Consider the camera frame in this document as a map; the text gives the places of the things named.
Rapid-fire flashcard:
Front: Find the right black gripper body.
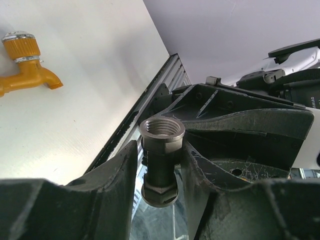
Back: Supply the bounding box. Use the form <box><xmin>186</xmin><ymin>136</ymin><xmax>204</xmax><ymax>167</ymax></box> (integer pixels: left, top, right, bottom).
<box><xmin>153</xmin><ymin>83</ymin><xmax>309</xmax><ymax>168</ymax></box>

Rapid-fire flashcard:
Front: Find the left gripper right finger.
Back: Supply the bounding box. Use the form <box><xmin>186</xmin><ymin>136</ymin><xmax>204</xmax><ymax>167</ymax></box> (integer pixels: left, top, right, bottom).
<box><xmin>181</xmin><ymin>143</ymin><xmax>320</xmax><ymax>240</ymax></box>

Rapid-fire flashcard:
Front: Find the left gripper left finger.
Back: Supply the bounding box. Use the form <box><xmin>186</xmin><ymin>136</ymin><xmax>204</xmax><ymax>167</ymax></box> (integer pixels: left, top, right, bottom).
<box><xmin>0</xmin><ymin>140</ymin><xmax>138</xmax><ymax>240</ymax></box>

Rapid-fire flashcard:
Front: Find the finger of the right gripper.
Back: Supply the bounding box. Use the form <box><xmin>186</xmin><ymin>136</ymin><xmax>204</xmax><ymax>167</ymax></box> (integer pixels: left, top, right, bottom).
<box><xmin>186</xmin><ymin>132</ymin><xmax>292</xmax><ymax>181</ymax></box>
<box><xmin>183</xmin><ymin>108</ymin><xmax>314</xmax><ymax>140</ymax></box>

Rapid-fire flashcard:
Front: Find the metal tee pipe fitting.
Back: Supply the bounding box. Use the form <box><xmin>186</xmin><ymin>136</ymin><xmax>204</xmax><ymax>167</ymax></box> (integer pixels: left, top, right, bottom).
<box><xmin>139</xmin><ymin>116</ymin><xmax>186</xmax><ymax>208</ymax></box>

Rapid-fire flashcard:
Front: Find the orange plastic water faucet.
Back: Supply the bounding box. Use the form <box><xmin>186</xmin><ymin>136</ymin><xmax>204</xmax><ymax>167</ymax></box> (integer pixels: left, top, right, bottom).
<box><xmin>0</xmin><ymin>31</ymin><xmax>63</xmax><ymax>97</ymax></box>

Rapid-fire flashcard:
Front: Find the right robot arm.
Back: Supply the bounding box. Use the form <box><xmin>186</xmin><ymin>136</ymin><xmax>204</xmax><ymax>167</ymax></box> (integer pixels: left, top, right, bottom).
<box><xmin>158</xmin><ymin>39</ymin><xmax>320</xmax><ymax>181</ymax></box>

